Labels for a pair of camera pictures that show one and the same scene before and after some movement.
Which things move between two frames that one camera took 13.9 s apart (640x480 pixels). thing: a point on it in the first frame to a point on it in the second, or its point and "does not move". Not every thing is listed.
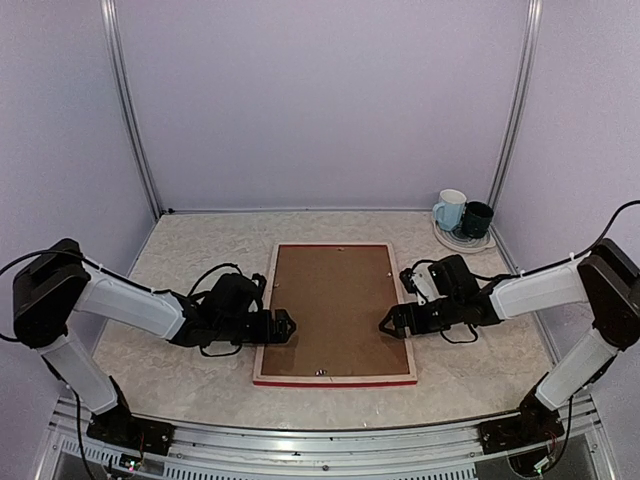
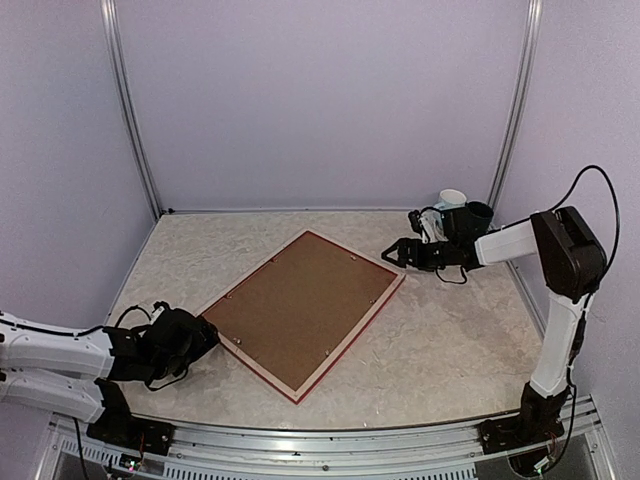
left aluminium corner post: (111, 27) does not move
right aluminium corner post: (535, 27) does not move
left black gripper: (266, 335) to (199, 345)
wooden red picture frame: (334, 380) to (300, 312)
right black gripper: (413, 323) to (405, 244)
